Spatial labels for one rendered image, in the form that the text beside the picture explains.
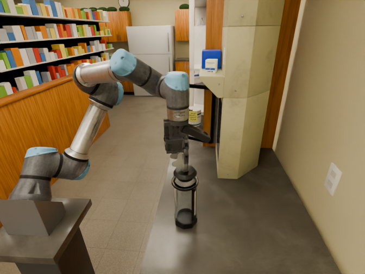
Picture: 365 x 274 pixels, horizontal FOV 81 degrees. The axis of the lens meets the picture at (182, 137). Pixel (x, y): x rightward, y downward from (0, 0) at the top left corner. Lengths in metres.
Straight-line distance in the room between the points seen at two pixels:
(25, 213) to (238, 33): 1.12
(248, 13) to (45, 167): 1.05
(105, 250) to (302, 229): 1.63
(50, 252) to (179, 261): 0.50
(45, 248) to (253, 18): 1.23
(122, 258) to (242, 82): 1.69
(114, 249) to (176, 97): 1.73
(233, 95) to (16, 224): 1.08
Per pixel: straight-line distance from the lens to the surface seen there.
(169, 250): 0.94
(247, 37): 1.01
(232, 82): 1.03
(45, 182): 1.10
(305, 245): 1.05
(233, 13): 1.00
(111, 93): 1.06
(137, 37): 6.13
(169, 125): 0.72
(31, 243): 1.15
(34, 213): 1.06
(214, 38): 1.37
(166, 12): 6.66
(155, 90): 0.74
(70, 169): 1.13
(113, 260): 2.13
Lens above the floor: 1.70
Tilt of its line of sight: 27 degrees down
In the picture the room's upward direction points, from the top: 1 degrees counter-clockwise
